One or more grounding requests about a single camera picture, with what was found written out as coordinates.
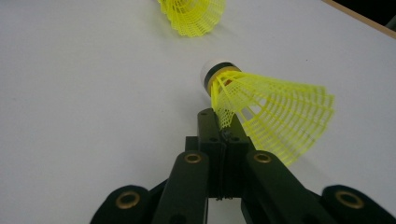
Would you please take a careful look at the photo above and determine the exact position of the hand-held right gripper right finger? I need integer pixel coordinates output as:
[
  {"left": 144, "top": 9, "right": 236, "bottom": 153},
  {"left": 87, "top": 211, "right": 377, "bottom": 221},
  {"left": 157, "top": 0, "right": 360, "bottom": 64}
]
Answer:
[{"left": 224, "top": 113, "right": 255, "bottom": 199}]

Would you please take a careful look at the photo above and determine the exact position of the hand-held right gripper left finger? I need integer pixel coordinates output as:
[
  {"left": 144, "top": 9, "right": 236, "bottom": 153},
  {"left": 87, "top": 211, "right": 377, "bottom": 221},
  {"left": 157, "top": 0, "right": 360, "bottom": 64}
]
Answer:
[{"left": 185, "top": 107, "right": 226, "bottom": 199}]

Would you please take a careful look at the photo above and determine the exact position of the yellow plastic shuttlecock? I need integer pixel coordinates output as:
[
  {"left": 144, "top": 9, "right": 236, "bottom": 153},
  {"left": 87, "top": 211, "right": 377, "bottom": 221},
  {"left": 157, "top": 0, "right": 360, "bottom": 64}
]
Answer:
[
  {"left": 156, "top": 0, "right": 227, "bottom": 38},
  {"left": 200, "top": 59, "right": 336, "bottom": 167}
]

